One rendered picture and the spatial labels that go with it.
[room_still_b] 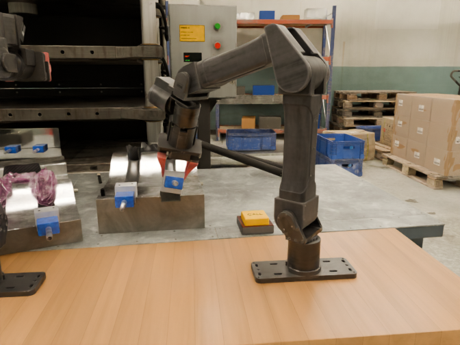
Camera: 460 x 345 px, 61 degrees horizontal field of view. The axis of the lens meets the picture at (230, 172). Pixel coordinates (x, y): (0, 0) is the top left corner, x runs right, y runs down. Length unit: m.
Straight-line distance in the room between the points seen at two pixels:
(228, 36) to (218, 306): 1.34
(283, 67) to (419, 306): 0.47
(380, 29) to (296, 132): 7.53
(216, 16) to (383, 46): 6.57
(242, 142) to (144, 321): 4.19
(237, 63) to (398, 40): 7.61
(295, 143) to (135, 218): 0.46
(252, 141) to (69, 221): 3.96
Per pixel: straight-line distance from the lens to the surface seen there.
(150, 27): 1.67
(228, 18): 1.83
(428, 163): 4.83
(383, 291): 0.79
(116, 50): 1.75
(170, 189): 0.96
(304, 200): 0.73
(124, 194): 0.96
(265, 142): 4.81
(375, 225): 1.08
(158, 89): 0.91
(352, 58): 8.02
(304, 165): 0.71
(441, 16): 8.68
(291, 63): 0.68
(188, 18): 1.81
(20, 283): 0.83
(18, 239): 0.98
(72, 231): 0.98
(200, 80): 0.82
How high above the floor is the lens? 1.18
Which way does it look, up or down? 14 degrees down
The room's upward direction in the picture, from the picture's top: straight up
